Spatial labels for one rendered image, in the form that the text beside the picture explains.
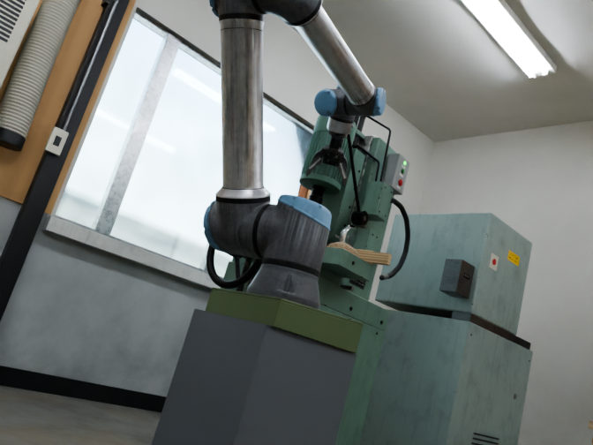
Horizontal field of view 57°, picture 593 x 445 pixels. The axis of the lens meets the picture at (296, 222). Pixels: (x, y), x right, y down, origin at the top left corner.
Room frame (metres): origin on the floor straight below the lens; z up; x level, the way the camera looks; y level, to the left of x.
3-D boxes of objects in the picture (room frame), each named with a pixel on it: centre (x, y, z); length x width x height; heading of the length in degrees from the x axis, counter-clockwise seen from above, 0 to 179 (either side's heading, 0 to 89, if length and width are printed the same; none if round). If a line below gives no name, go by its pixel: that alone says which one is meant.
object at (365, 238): (2.22, -0.29, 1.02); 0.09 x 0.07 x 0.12; 47
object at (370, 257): (2.11, -0.14, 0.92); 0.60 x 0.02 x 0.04; 47
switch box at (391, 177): (2.33, -0.37, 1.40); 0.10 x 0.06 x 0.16; 137
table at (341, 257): (2.09, 0.00, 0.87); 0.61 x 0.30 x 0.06; 47
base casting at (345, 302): (2.28, -0.13, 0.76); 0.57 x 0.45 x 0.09; 137
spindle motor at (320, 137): (2.19, -0.05, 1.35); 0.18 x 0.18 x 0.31
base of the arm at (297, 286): (1.39, -0.02, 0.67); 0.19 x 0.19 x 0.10
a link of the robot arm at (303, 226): (1.39, -0.01, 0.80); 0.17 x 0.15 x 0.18; 59
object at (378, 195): (2.24, -0.31, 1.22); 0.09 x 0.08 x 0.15; 137
